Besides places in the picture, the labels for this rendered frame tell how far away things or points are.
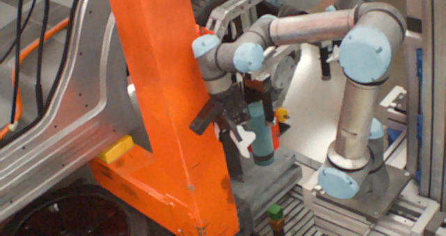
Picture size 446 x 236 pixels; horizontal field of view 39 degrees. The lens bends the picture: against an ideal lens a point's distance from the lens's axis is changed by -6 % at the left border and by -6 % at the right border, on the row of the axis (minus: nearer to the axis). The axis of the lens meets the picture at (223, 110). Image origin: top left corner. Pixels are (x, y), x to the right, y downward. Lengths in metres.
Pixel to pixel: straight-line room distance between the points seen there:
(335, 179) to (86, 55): 1.03
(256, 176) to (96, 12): 1.13
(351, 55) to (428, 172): 0.66
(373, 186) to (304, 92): 1.99
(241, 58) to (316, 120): 1.97
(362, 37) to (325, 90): 2.41
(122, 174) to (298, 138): 1.34
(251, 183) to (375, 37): 1.61
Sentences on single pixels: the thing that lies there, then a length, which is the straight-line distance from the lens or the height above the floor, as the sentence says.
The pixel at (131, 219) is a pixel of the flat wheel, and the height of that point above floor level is 0.50.
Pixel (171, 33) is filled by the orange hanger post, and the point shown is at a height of 1.35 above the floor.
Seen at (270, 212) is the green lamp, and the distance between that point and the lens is 2.19.
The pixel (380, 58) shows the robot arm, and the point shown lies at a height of 1.40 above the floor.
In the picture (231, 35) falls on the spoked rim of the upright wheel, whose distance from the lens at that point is 2.59.
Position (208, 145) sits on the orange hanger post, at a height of 0.94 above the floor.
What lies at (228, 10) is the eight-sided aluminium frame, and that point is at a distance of 2.39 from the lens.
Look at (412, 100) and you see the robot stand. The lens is 1.97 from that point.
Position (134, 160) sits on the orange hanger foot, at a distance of 2.50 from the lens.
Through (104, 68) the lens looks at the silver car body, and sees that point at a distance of 2.36.
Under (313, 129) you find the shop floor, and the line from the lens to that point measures 3.57.
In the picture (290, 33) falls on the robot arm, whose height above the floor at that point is 1.33.
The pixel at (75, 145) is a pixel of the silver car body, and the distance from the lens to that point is 2.38.
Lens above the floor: 2.18
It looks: 35 degrees down
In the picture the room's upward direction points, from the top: 12 degrees counter-clockwise
